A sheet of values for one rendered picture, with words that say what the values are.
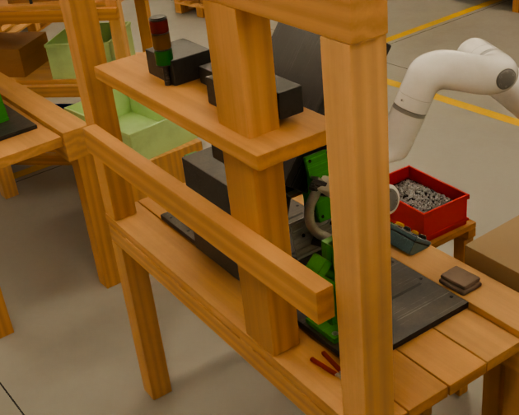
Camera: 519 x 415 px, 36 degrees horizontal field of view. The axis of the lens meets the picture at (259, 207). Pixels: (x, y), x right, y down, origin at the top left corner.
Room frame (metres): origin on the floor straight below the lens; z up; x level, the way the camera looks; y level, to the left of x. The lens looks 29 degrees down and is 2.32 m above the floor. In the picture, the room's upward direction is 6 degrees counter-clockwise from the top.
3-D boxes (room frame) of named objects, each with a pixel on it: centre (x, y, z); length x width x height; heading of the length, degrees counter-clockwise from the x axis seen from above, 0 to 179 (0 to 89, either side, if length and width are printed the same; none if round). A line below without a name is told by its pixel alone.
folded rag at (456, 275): (1.95, -0.57, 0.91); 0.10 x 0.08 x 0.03; 32
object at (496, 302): (2.37, -0.34, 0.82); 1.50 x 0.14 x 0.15; 31
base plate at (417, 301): (2.22, -0.10, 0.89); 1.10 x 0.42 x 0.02; 31
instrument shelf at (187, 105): (2.09, 0.12, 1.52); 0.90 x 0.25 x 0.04; 31
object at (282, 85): (1.86, -0.07, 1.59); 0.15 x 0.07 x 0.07; 31
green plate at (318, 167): (2.19, -0.19, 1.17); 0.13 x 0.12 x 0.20; 31
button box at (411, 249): (2.21, -0.46, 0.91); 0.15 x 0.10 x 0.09; 31
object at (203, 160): (2.24, 0.07, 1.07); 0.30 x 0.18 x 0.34; 31
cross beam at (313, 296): (2.03, 0.21, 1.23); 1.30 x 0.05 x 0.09; 31
